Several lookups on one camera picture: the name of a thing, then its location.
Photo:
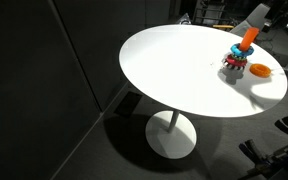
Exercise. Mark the yellow bar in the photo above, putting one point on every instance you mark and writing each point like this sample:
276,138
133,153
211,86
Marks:
223,26

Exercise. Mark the black floor plate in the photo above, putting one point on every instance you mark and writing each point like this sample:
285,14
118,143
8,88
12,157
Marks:
128,104

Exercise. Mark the white table pedestal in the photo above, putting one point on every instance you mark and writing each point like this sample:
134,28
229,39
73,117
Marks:
170,138

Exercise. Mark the metal rack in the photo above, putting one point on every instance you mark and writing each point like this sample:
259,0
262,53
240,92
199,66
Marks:
212,11

